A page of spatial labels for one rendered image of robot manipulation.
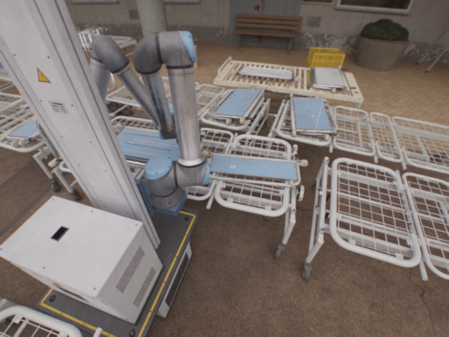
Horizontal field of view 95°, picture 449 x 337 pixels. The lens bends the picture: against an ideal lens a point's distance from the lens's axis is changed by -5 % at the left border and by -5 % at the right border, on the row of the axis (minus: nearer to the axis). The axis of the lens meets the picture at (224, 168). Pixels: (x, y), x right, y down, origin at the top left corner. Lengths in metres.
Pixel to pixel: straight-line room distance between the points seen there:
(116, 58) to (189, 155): 0.60
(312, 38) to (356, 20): 1.11
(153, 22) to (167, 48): 4.90
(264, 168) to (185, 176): 0.80
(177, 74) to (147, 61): 0.12
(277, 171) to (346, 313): 1.10
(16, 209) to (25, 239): 1.64
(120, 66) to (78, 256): 0.91
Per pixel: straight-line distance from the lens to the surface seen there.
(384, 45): 6.28
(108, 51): 1.30
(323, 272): 1.99
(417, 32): 7.95
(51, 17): 0.82
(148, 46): 0.96
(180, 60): 0.95
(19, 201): 3.03
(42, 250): 1.25
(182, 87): 0.97
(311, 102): 2.79
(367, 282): 2.10
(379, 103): 4.76
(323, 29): 7.34
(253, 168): 1.74
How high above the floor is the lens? 1.72
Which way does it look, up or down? 43 degrees down
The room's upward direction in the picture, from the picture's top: straight up
